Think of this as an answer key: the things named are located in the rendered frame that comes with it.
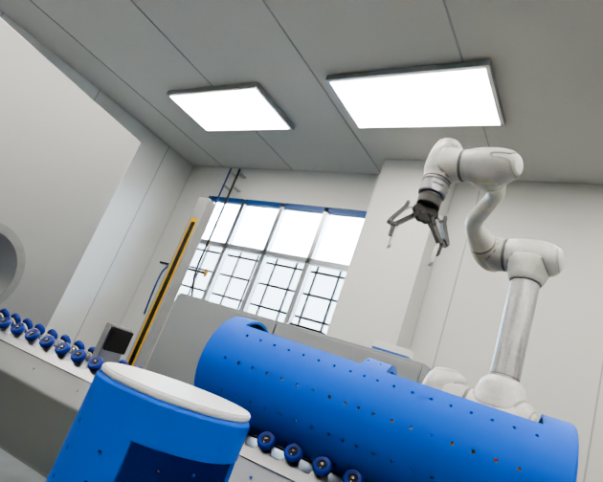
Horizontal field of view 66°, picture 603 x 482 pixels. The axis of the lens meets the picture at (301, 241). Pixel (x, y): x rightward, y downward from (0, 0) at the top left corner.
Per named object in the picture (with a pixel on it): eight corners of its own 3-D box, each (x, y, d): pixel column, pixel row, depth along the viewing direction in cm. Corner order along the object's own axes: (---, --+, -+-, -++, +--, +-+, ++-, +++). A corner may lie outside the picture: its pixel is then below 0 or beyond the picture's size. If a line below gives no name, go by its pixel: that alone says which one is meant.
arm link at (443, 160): (414, 171, 149) (454, 171, 140) (430, 133, 154) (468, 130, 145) (427, 190, 156) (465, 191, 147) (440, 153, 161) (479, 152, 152)
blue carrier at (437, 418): (234, 408, 145) (261, 320, 150) (543, 542, 107) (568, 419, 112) (179, 416, 120) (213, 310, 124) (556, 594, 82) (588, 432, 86)
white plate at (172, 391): (69, 353, 76) (66, 360, 75) (213, 414, 67) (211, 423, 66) (156, 370, 101) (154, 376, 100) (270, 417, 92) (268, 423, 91)
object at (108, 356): (107, 373, 153) (127, 328, 158) (115, 377, 152) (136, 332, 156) (84, 368, 145) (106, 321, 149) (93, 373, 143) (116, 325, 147)
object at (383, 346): (375, 353, 309) (378, 342, 311) (411, 365, 298) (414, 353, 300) (370, 350, 299) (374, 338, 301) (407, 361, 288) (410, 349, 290)
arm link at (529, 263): (468, 438, 165) (535, 461, 151) (454, 428, 154) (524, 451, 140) (513, 250, 191) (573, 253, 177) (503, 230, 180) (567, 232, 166)
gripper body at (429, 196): (422, 186, 144) (413, 211, 141) (447, 197, 143) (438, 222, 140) (414, 196, 151) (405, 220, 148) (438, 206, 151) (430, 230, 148)
